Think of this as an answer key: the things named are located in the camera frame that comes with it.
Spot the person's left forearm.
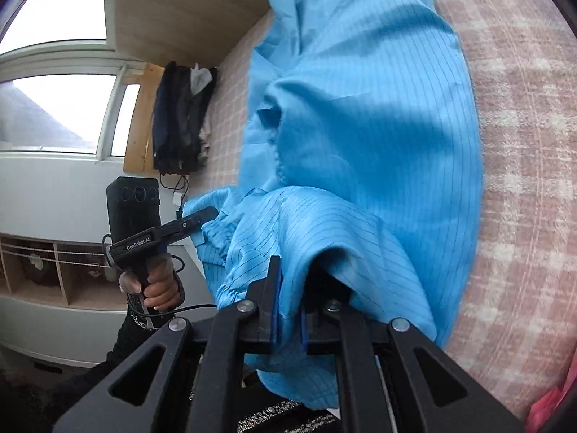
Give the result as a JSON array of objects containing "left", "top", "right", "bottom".
[{"left": 45, "top": 275, "right": 186, "bottom": 416}]

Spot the light wooden cabinet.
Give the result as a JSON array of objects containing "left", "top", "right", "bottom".
[{"left": 105, "top": 0, "right": 277, "bottom": 69}]

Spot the wooden cubby shelf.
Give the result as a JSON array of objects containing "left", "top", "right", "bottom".
[{"left": 0, "top": 232, "right": 136, "bottom": 315}]

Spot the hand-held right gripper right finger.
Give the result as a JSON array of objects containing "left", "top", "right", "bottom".
[{"left": 300, "top": 298, "right": 526, "bottom": 433}]

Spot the blue striped garment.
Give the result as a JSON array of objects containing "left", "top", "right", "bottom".
[{"left": 182, "top": 0, "right": 486, "bottom": 411}]

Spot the person's left hand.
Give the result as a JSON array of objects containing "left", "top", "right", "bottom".
[{"left": 118, "top": 253, "right": 181, "bottom": 312}]

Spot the person's black fuzzy clothing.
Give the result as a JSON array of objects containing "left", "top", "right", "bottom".
[{"left": 234, "top": 397, "right": 343, "bottom": 433}]

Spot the pink cloth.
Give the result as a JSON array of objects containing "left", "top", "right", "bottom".
[{"left": 525, "top": 361, "right": 577, "bottom": 433}]

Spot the white window frame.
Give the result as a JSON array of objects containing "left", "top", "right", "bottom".
[{"left": 0, "top": 38, "right": 150, "bottom": 163}]

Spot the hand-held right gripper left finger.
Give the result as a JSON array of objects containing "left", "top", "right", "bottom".
[{"left": 53, "top": 255, "right": 284, "bottom": 433}]

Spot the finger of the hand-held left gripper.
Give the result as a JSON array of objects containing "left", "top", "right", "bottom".
[{"left": 160, "top": 206, "right": 221, "bottom": 247}]

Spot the pile of dark clothes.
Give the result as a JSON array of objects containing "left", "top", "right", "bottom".
[{"left": 152, "top": 61, "right": 220, "bottom": 176}]

